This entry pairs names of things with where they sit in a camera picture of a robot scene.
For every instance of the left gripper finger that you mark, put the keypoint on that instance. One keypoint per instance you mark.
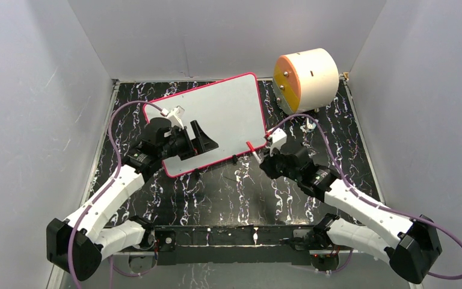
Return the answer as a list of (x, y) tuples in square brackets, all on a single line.
[(188, 154), (201, 142)]

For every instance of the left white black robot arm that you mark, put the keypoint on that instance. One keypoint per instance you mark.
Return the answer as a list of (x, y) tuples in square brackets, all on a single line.
[(79, 243)]

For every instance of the pink framed whiteboard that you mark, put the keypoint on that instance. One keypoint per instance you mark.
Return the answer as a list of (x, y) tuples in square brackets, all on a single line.
[(228, 111)]

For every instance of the red marker cap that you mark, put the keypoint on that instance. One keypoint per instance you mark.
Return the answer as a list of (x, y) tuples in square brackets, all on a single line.
[(250, 146)]

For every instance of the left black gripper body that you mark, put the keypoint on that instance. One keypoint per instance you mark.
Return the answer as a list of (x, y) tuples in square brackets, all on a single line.
[(180, 142)]

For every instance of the small white clip object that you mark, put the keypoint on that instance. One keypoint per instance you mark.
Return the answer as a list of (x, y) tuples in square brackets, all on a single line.
[(308, 126)]

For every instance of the cream cylinder with orange face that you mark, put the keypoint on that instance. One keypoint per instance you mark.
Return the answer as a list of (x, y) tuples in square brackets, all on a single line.
[(305, 81)]

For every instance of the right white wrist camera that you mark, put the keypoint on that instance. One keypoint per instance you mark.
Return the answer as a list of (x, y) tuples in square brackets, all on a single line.
[(277, 138)]

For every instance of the white marker pen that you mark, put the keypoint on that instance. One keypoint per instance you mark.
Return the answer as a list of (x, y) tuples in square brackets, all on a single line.
[(253, 152)]

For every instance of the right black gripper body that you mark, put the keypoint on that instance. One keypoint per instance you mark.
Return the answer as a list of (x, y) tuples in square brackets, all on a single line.
[(276, 167)]

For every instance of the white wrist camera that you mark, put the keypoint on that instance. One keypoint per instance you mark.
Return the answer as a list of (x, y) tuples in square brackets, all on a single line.
[(174, 116), (277, 138)]

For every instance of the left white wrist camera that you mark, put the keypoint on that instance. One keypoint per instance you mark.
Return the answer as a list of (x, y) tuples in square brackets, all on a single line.
[(174, 116)]

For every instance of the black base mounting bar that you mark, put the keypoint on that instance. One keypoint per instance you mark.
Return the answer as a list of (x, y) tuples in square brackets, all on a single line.
[(294, 244)]

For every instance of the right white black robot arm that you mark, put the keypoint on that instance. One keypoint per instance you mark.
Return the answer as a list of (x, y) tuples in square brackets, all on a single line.
[(409, 245)]

